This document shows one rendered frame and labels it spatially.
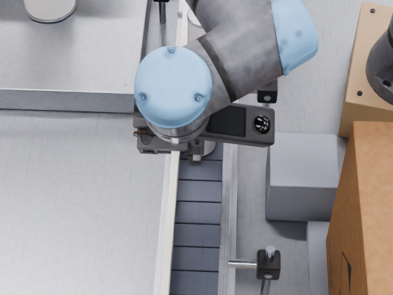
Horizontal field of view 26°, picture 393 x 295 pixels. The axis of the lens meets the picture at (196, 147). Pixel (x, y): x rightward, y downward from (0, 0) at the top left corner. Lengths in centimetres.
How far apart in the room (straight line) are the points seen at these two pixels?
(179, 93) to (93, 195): 53
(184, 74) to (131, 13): 70
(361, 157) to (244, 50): 23
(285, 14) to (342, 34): 71
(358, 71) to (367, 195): 44
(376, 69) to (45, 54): 54
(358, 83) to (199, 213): 34
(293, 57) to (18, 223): 59
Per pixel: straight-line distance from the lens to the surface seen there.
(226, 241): 111
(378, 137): 103
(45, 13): 149
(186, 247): 120
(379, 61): 133
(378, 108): 134
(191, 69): 82
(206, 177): 127
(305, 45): 86
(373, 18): 146
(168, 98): 81
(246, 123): 101
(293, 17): 86
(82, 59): 144
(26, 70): 143
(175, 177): 122
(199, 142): 102
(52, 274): 125
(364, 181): 98
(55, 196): 132
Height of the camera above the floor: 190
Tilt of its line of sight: 52 degrees down
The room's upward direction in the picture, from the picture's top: straight up
